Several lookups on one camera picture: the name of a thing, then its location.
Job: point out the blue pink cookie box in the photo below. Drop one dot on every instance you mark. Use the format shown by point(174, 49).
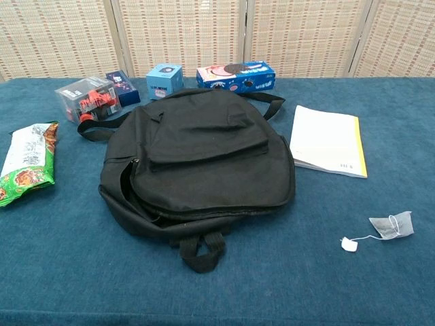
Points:
point(238, 79)

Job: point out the blue velvet tablecloth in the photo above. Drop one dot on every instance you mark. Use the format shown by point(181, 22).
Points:
point(306, 278)

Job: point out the dark blue small box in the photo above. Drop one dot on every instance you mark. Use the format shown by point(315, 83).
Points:
point(128, 92)

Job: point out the grey tea bag with tag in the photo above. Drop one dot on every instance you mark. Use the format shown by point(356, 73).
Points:
point(391, 225)

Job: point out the black fabric backpack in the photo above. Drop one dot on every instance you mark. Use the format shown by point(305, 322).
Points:
point(204, 153)

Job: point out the white notebook yellow spine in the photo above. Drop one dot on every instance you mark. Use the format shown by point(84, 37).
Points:
point(326, 139)

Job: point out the light blue cube box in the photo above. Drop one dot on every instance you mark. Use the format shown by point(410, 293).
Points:
point(163, 81)

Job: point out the green white snack packet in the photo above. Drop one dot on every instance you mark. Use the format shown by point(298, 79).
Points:
point(27, 159)

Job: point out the clear box with red toy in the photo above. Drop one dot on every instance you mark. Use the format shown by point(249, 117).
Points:
point(85, 98)

